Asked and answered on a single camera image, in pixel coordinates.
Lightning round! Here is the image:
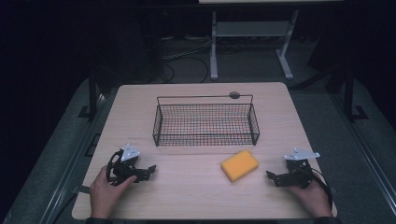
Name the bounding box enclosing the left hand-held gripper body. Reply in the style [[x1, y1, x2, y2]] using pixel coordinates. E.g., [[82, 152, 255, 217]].
[[109, 143, 145, 187]]

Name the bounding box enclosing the black metal stand post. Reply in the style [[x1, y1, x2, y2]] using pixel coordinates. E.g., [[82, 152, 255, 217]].
[[78, 69, 101, 120], [342, 60, 370, 121]]

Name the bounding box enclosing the bundle of floor cables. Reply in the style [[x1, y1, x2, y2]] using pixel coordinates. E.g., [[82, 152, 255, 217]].
[[154, 35, 213, 84]]

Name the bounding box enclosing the aluminium floor rail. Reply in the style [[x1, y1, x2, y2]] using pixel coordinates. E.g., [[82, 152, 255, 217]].
[[38, 91, 120, 224], [328, 91, 396, 216]]

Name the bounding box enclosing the yellow sponge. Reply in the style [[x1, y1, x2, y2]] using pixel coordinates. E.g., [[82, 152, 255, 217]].
[[220, 148, 260, 184]]

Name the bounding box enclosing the black wire basket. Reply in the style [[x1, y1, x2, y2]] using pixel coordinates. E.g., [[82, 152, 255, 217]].
[[151, 93, 262, 147]]

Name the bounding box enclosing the white metal desk frame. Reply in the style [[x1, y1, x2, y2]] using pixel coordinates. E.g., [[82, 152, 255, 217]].
[[198, 0, 345, 81]]

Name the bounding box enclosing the person's right hand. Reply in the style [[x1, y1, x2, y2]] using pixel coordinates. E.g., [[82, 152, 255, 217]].
[[287, 177, 334, 218]]

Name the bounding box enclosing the person's left hand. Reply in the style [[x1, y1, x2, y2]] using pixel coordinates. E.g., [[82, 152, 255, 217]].
[[90, 165, 138, 219]]

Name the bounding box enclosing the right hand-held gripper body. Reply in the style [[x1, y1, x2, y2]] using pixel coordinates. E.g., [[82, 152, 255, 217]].
[[284, 147, 321, 189]]

